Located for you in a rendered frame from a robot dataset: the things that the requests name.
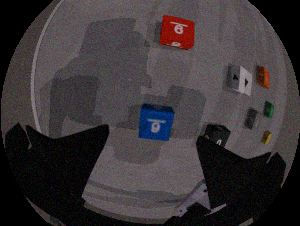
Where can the green block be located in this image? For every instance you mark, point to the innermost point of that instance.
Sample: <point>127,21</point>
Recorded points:
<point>268,110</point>

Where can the orange block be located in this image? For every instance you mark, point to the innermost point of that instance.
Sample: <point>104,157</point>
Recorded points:
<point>263,77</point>

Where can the yellow block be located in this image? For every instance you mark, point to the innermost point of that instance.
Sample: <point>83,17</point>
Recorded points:
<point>266,137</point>

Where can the red block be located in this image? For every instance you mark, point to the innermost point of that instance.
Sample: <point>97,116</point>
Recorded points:
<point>177,32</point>

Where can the blue block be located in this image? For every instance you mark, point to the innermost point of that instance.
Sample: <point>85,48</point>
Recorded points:
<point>156,121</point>

